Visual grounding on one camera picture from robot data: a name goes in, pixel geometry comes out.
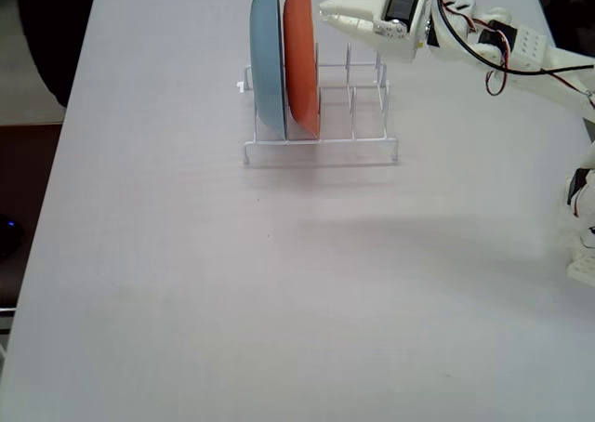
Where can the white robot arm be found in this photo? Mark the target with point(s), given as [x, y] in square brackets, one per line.
[548, 80]

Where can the black computer mouse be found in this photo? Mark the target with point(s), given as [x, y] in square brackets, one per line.
[9, 236]

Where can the blue plate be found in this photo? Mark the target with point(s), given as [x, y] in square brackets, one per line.
[267, 69]

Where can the orange plate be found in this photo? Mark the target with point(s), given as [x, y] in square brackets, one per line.
[302, 69]

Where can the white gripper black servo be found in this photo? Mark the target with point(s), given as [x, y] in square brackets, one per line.
[403, 5]

